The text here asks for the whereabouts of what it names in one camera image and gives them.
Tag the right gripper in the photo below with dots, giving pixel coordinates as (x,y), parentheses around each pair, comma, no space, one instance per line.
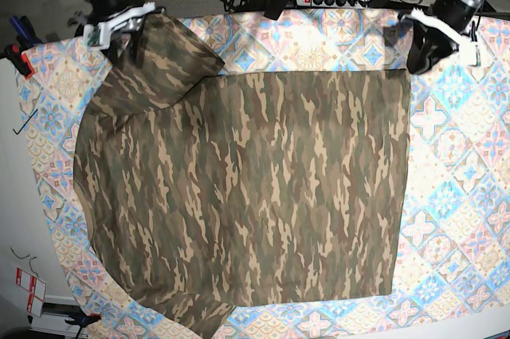
(120,34)

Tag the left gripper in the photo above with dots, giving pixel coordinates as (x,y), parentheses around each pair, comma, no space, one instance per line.
(434,40)

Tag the camouflage T-shirt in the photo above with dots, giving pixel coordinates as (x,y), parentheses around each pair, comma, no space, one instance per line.
(204,192)

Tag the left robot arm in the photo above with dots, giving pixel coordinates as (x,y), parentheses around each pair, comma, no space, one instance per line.
(457,13)

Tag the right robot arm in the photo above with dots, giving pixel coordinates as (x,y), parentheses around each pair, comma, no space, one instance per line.
(103,10)

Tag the black hex key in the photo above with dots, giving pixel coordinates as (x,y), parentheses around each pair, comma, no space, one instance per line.
(24,123)

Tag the red black clamp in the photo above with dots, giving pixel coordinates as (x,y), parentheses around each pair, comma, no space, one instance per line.
(20,61)

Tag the white power strip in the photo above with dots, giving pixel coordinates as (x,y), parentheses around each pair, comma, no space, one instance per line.
(332,4)

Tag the patterned tile tablecloth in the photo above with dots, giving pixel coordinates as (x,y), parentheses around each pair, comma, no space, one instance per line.
(453,250)

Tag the red white label tag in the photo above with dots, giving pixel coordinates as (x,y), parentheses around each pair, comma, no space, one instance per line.
(34,289)

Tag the black orange bottom clamp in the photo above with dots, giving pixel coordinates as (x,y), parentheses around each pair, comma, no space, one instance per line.
(82,321)

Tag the blue clamp handle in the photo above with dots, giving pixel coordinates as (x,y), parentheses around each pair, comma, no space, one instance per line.
(26,34)

